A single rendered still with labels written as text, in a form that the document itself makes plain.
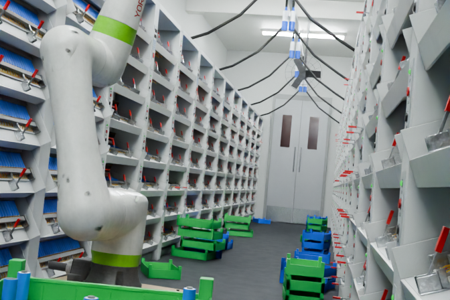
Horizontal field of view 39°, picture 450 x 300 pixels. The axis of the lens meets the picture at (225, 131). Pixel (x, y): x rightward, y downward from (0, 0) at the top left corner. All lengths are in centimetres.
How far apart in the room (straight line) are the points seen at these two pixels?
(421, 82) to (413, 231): 24
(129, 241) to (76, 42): 50
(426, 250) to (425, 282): 17
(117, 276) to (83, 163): 31
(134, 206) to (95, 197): 15
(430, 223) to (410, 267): 8
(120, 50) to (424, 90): 91
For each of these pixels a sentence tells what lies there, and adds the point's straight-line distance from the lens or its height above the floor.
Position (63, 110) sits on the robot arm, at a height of 75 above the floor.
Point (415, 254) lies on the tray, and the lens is 107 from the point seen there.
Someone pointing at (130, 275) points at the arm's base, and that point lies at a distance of 165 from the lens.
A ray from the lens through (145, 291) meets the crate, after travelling 98.
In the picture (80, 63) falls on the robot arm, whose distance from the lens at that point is 158.
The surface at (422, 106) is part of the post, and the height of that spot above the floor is 77.
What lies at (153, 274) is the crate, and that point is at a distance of 394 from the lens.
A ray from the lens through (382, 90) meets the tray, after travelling 178.
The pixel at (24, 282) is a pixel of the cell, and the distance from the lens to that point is 97.
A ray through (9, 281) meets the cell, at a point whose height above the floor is 47.
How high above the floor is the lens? 63
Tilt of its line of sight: 4 degrees up
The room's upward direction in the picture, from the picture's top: 6 degrees clockwise
